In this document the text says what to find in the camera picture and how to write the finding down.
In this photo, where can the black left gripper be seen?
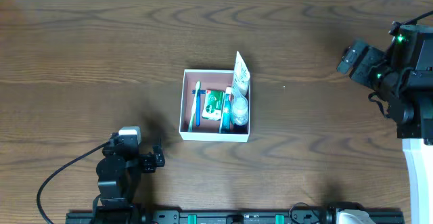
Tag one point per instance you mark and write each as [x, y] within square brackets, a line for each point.
[149, 161]

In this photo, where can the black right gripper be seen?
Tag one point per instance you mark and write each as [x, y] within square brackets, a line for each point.
[354, 61]

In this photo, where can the blue disposable razor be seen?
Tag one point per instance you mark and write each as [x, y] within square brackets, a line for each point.
[198, 107]

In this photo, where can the green and white toothbrush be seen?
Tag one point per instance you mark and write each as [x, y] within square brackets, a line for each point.
[194, 105]

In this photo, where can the green and white soap packet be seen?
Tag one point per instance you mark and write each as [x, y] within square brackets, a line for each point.
[213, 105]

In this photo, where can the red and teal toothpaste tube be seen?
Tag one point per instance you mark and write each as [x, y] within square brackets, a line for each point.
[225, 124]

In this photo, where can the clear pump soap bottle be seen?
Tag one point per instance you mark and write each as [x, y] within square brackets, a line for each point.
[239, 108]

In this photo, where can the white floral lotion tube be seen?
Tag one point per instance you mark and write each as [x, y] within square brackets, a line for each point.
[241, 75]

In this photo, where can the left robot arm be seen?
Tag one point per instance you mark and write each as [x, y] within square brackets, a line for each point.
[116, 199]

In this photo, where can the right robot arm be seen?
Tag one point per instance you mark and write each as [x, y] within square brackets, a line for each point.
[411, 109]

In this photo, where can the white box with pink interior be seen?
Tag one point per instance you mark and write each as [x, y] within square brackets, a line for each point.
[209, 129]

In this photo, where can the black mounting rail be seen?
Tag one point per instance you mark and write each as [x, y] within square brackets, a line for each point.
[343, 212]

